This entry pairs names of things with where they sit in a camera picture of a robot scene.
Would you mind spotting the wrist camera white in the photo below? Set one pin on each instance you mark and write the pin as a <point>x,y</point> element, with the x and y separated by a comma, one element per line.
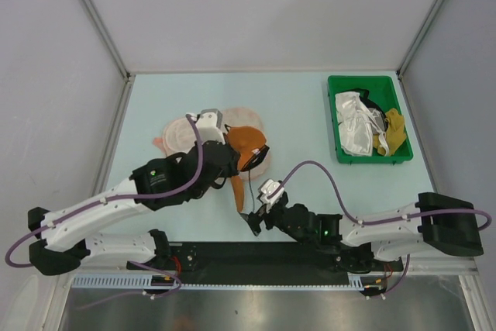
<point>208,124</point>
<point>270,192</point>

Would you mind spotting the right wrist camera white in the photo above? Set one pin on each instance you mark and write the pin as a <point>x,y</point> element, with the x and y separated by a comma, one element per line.
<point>270,192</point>

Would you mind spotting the aluminium frame post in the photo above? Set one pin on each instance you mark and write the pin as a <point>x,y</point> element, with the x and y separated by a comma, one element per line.
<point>423,31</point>
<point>104,35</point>

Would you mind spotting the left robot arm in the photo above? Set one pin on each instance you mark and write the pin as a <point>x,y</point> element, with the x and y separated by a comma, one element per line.
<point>71,237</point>

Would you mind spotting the grey black bra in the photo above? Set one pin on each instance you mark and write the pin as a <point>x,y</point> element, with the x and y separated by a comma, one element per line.
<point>373,107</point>

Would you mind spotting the left aluminium frame post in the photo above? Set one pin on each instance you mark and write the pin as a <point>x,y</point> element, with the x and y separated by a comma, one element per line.
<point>104,35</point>

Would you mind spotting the right aluminium frame post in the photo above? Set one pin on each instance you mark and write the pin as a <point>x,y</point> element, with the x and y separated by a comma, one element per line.
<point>423,31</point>

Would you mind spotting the green plastic bin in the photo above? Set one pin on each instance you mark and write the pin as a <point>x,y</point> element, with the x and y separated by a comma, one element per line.
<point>383,93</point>

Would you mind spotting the aluminium front frame rail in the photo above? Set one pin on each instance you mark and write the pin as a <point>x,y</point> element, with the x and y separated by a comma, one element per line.
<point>418,265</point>

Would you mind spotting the white slotted cable duct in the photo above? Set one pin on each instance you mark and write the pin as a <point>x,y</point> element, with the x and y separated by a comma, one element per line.
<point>286,278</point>

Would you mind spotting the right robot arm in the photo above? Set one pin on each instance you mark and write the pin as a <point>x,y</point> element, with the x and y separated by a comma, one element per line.
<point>434,223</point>

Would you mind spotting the pink floral mesh laundry bag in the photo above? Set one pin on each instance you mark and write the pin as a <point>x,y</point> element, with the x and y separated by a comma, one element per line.
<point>243,130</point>

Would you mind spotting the white satin bra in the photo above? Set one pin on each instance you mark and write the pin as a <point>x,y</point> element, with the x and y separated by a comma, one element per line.
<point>356,124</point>

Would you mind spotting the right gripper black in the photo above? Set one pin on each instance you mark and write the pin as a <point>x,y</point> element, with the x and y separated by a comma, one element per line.
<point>254,219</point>

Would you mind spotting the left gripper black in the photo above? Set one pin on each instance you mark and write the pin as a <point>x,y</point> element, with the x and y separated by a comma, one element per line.
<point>232,167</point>

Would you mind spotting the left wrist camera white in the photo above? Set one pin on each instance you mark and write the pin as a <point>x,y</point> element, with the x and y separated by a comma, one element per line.
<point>208,124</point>

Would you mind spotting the mustard yellow garment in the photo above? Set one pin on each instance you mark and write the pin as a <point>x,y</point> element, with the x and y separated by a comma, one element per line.
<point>388,143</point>

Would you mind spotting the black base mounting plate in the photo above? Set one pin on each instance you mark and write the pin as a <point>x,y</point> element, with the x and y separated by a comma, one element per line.
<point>196,256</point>

